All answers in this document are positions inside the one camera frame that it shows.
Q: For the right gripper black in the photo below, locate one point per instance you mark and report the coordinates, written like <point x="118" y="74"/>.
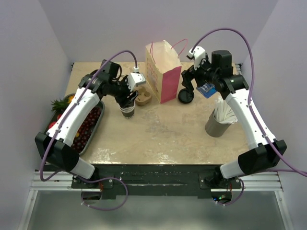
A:
<point x="188" y="75"/>

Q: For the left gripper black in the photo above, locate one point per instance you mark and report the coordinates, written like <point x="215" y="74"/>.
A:
<point x="124" y="101"/>

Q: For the dark paper coffee cup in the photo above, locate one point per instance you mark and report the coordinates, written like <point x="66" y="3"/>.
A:
<point x="129" y="111"/>

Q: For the black coffee cup lid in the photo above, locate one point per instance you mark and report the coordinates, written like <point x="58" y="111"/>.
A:
<point x="185" y="96"/>

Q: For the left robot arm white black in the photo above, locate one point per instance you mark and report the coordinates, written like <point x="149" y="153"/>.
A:
<point x="54" y="146"/>

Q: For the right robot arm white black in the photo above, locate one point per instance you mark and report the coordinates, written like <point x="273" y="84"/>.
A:
<point x="264" y="149"/>

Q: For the cardboard cup carrier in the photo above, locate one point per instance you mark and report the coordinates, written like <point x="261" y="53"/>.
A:
<point x="144" y="96"/>

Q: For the blue razor package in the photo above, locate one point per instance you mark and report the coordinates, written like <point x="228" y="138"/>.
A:
<point x="207" y="90"/>

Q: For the pink beige paper bag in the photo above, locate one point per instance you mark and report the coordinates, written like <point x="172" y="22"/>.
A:
<point x="163" y="68"/>

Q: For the grey straw holder cup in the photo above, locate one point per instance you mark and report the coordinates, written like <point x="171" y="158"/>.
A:
<point x="215" y="129"/>

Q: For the dark red grapes bunch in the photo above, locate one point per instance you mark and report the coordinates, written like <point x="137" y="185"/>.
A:
<point x="85" y="130"/>

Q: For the dark green fruit tray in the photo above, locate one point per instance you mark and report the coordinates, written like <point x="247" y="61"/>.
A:
<point x="101" y="106"/>

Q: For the toy pineapple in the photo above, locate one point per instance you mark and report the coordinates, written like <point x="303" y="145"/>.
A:
<point x="62" y="104"/>

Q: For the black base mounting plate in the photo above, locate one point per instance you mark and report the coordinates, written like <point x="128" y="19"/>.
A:
<point x="162" y="180"/>

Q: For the red apple rear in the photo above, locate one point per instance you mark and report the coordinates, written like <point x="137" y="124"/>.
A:
<point x="54" y="120"/>

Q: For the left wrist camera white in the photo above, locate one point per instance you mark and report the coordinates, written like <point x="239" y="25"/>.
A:
<point x="134" y="80"/>

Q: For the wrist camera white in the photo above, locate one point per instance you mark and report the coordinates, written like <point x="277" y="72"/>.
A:
<point x="197" y="55"/>
<point x="134" y="80"/>

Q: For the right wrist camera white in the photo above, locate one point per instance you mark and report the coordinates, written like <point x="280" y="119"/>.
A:
<point x="197" y="55"/>

